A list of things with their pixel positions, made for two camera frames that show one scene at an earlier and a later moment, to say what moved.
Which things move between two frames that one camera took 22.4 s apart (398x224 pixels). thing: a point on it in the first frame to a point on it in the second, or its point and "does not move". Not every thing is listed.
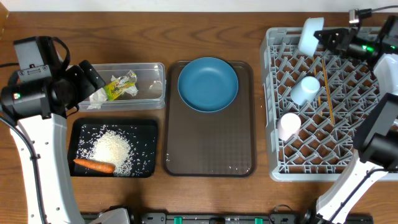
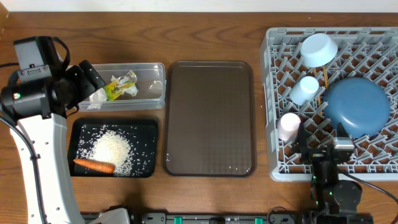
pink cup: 288,126 does not move
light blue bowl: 308,42 to 318,50
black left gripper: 86,84 does not move
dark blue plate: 208,84 to 360,105
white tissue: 99,96 does not move
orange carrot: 96,165 does not move
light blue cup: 305,90 does not move
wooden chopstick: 318,96 does not move
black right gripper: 344,35 to 315,155
